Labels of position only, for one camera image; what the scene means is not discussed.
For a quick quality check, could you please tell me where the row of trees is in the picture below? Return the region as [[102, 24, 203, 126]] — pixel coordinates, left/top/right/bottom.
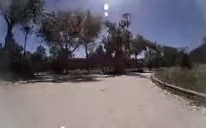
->
[[37, 9, 193, 75]]

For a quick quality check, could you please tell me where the dry grass area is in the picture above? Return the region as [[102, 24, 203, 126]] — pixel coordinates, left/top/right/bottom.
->
[[155, 64, 206, 98]]

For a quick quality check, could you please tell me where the tall leaning tree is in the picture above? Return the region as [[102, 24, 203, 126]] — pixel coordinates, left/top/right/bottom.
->
[[0, 0, 45, 76]]

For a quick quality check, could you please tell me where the low stone kerb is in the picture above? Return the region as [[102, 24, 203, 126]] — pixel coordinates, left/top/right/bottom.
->
[[150, 73, 206, 103]]

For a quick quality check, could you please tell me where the pale sandy gravel path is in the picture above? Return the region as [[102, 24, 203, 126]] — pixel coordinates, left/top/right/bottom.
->
[[0, 72, 206, 128]]

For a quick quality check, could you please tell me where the lamp pole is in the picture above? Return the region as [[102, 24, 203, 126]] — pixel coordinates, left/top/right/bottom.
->
[[21, 26, 32, 62]]

